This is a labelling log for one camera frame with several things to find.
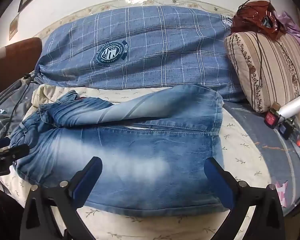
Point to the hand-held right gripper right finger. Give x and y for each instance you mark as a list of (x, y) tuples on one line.
[(218, 182)]

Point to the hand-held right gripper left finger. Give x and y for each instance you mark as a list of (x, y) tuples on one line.
[(86, 182)]

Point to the blue denim pants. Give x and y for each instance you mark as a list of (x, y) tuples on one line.
[(140, 155)]

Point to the grey patterned blanket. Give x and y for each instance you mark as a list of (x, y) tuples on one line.
[(0, 120)]

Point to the cream floral bed sheet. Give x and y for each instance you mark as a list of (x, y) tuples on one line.
[(240, 155)]

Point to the blue patterned bed cover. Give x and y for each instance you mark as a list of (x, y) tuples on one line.
[(272, 155)]

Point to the small red bottle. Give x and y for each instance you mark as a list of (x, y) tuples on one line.
[(271, 118)]

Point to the brown headboard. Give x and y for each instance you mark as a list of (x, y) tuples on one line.
[(15, 62)]

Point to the small black device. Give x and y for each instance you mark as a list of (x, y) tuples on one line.
[(286, 130)]

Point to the clear plastic film roll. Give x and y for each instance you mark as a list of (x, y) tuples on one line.
[(295, 105)]

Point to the striped floral pillow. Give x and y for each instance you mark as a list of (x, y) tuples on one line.
[(270, 67)]

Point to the red plastic bag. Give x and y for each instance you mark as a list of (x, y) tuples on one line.
[(250, 17)]

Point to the purple cloth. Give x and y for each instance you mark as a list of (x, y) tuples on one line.
[(295, 30)]

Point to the small wall picture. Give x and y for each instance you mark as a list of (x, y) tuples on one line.
[(14, 27)]

